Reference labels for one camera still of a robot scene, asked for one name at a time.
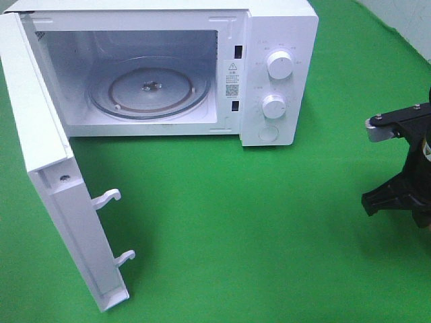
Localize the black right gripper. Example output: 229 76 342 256
361 103 430 228

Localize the white microwave door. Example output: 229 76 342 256
1 13 135 312

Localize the upper white dial knob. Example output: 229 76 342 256
266 50 294 80

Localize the green table cloth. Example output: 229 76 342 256
1 1 430 322

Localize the glass turntable plate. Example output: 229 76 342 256
88 56 215 120

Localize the round door release button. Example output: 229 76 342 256
259 126 279 142

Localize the lower white dial knob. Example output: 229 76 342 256
262 94 287 119

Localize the white microwave oven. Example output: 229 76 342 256
3 1 319 146

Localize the white dial knob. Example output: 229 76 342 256
266 50 294 80
262 94 287 119

